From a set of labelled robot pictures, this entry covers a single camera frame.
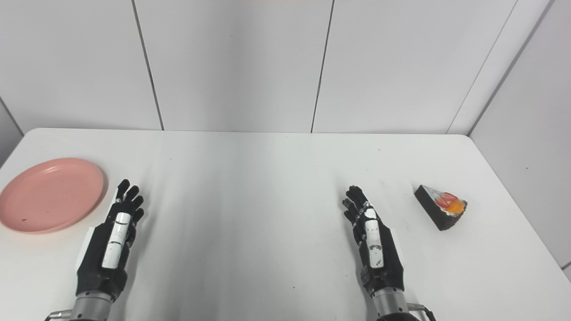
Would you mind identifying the pink round plate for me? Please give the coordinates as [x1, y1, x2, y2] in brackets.
[0, 157, 106, 234]

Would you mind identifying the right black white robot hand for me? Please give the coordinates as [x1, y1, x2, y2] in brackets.
[343, 185, 405, 296]

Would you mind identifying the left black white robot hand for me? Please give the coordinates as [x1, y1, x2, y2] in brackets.
[75, 179, 145, 301]

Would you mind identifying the chocolate cake slice with fruit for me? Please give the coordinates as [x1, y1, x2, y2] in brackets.
[414, 185, 468, 231]

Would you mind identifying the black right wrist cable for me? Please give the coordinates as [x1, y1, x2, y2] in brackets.
[407, 303, 437, 321]

